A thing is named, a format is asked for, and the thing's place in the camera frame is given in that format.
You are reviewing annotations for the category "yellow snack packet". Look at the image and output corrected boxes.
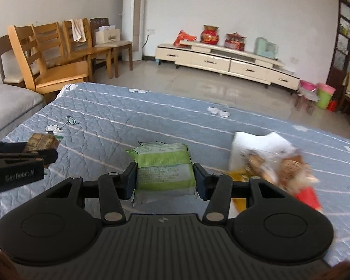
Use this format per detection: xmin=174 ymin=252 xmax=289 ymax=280
xmin=228 ymin=169 xmax=257 ymax=214

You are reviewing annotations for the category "cream tv cabinet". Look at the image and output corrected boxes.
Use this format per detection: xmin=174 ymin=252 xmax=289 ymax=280
xmin=155 ymin=41 xmax=300 ymax=92

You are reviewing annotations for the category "blue quilted table cover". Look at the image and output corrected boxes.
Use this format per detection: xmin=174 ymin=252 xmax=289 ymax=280
xmin=0 ymin=83 xmax=350 ymax=264

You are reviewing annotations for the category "brown chair behind sofa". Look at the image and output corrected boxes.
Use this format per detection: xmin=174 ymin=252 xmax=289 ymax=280
xmin=0 ymin=35 xmax=26 ymax=88

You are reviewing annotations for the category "small wooden stool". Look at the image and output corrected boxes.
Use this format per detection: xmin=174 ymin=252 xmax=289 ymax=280
xmin=295 ymin=90 xmax=320 ymax=114

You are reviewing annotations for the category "white paper bag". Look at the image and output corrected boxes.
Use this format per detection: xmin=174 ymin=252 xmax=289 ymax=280
xmin=95 ymin=25 xmax=121 ymax=44

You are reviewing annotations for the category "red label cracker bag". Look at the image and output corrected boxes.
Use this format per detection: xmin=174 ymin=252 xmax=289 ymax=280
xmin=295 ymin=186 xmax=322 ymax=212

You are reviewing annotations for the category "dark brown cookie bag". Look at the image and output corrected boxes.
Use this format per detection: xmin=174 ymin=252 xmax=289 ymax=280
xmin=23 ymin=133 xmax=59 ymax=152

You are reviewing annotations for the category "grey sofa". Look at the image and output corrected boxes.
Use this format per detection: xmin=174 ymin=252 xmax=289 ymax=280
xmin=0 ymin=84 xmax=45 ymax=140

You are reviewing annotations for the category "green bucket pink lid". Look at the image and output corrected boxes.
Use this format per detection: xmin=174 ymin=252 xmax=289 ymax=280
xmin=317 ymin=83 xmax=336 ymax=109

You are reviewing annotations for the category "red gift box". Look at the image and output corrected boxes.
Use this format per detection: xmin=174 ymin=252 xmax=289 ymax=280
xmin=224 ymin=32 xmax=246 ymax=51

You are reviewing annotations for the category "light wooden chair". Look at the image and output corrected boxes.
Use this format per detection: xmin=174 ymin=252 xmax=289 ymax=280
xmin=31 ymin=21 xmax=86 ymax=68
xmin=7 ymin=25 xmax=89 ymax=95

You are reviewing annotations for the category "near light wooden chair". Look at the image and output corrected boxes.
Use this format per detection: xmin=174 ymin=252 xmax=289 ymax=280
xmin=7 ymin=25 xmax=89 ymax=95

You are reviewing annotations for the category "mint green appliance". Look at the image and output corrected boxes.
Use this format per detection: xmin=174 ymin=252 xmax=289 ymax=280
xmin=254 ymin=37 xmax=279 ymax=60

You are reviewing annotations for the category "dark cushioned chair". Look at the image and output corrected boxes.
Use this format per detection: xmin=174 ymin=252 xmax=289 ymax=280
xmin=90 ymin=18 xmax=133 ymax=78

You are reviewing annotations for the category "pink basin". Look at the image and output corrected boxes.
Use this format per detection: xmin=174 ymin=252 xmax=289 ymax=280
xmin=298 ymin=80 xmax=317 ymax=92

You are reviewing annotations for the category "red plastic bag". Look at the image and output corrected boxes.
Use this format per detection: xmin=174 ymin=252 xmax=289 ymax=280
xmin=173 ymin=30 xmax=197 ymax=47

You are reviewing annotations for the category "red round jar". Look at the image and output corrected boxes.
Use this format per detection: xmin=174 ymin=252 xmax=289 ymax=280
xmin=200 ymin=25 xmax=219 ymax=45

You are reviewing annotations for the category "white standing air conditioner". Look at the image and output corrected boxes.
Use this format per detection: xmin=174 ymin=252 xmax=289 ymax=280
xmin=121 ymin=0 xmax=146 ymax=61

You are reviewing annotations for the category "light green snack packet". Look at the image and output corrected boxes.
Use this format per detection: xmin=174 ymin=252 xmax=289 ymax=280
xmin=127 ymin=142 xmax=196 ymax=205

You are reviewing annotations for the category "white and red cardboard tray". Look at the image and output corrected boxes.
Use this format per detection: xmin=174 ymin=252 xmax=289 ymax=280
xmin=229 ymin=132 xmax=300 ymax=171

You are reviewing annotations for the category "clear bag of buns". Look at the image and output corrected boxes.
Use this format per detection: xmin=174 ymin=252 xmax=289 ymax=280
xmin=245 ymin=150 xmax=319 ymax=196

